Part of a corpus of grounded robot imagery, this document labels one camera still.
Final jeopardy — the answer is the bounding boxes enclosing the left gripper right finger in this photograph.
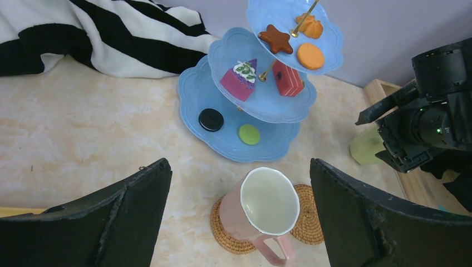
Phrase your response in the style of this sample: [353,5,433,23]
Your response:
[309,159,471,266]

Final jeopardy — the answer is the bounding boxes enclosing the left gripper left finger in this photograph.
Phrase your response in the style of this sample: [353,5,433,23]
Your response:
[1,158,173,266]

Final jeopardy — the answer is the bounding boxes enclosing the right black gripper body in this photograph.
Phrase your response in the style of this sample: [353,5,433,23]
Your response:
[356,38,471,173]

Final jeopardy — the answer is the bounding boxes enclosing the woven round coaster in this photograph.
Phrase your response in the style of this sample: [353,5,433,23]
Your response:
[210,184,324,255]

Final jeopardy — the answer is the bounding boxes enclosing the green mug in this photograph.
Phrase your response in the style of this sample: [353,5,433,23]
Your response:
[350,123,385,165]

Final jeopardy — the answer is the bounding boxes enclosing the pink mug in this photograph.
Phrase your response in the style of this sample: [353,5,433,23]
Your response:
[219,167,300,266]

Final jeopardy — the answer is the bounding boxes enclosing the black macaron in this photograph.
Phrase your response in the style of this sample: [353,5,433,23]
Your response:
[198,108,224,132]

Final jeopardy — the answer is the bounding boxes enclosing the red striped cake slice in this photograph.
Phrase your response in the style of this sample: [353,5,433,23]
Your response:
[272,61,305,97]

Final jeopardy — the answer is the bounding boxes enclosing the green macaron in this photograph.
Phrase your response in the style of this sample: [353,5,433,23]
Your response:
[238,124,260,145]

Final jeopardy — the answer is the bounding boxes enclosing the orange flower cookie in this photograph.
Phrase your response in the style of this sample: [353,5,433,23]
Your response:
[299,15,324,39]

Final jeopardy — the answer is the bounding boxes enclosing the brown star cookie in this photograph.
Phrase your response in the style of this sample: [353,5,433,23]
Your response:
[258,24,293,55]

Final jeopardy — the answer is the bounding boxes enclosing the blue three-tier cake stand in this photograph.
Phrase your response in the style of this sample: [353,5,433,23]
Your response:
[178,1,343,162]

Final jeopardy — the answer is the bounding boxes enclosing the purple triangular cake slice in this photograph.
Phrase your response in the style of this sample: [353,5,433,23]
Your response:
[220,58,257,102]

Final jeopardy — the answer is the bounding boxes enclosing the yellow plastic tray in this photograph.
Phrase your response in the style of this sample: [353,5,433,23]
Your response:
[0,207,45,217]

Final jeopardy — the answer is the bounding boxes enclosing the black white striped cloth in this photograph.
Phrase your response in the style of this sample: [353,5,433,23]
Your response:
[1,1,215,78]

